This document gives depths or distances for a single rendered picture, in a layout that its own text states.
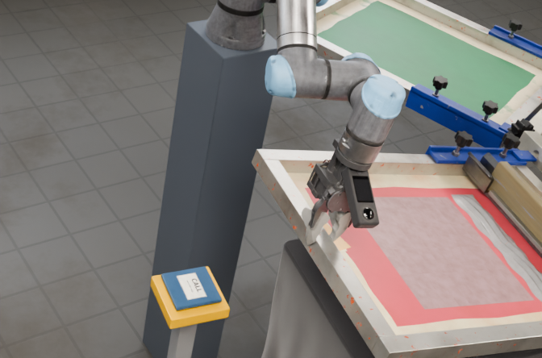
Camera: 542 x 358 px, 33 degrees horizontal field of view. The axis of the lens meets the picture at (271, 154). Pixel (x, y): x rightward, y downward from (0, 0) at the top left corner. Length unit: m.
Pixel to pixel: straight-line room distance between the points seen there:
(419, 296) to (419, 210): 0.31
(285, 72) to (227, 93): 0.63
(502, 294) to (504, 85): 1.11
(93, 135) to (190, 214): 1.45
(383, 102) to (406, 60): 1.30
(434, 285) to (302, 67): 0.53
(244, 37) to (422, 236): 0.65
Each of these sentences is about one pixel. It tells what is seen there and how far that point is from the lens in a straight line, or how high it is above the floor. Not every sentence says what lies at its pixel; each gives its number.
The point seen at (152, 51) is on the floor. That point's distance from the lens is 4.52.
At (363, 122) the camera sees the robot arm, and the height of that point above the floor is 1.44.
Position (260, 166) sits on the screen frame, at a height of 1.15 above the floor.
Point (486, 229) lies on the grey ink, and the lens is 2.11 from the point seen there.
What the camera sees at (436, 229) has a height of 1.08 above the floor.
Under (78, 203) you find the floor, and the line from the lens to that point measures 3.54.
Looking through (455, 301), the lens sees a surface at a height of 1.09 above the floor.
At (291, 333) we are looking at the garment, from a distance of 2.10.
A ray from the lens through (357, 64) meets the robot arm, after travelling 1.68.
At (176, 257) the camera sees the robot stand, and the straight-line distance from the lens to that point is 2.65.
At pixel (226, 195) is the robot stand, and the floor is 0.74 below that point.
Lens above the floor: 2.30
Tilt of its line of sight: 36 degrees down
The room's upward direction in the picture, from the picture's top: 13 degrees clockwise
